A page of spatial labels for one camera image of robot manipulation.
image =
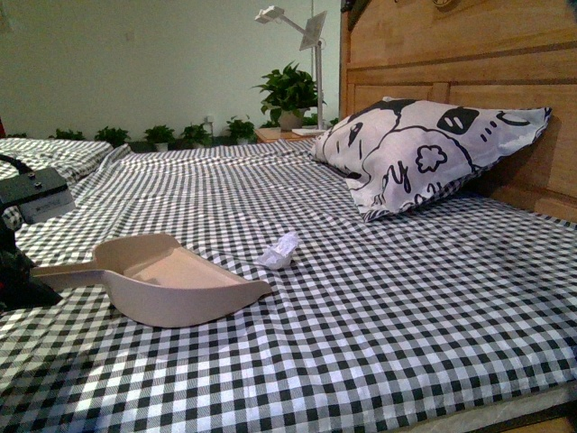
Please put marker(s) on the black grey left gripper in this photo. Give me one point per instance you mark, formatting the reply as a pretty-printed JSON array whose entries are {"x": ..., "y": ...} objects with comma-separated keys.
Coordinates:
[{"x": 39, "y": 195}]

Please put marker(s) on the beige plastic dustpan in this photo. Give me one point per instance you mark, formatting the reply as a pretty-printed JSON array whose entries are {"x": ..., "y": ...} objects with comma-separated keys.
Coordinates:
[{"x": 155, "y": 281}]

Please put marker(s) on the white tissue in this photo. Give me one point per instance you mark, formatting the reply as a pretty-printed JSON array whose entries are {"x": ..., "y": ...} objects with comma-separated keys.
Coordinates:
[{"x": 279, "y": 255}]

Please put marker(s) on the small potted plant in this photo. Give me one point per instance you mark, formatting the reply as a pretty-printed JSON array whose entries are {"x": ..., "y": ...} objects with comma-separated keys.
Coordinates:
[
  {"x": 196, "y": 135},
  {"x": 242, "y": 130},
  {"x": 69, "y": 134},
  {"x": 160, "y": 137},
  {"x": 114, "y": 135}
]

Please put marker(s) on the far wooden nightstand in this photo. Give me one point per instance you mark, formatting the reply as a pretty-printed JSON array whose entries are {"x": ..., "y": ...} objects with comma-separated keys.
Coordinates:
[{"x": 271, "y": 135}]

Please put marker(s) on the large potted green plant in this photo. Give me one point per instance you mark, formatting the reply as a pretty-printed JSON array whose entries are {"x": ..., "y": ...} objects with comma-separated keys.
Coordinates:
[{"x": 290, "y": 92}]

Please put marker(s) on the cartoon print pillow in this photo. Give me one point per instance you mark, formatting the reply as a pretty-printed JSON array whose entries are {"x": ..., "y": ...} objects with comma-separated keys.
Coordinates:
[{"x": 402, "y": 153}]

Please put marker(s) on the black white checkered bedsheet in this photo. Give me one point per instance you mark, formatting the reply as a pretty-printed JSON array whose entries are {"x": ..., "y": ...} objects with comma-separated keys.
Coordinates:
[{"x": 455, "y": 315}]

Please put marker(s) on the wooden headboard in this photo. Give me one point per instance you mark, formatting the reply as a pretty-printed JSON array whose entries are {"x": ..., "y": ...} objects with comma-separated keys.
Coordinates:
[{"x": 488, "y": 54}]

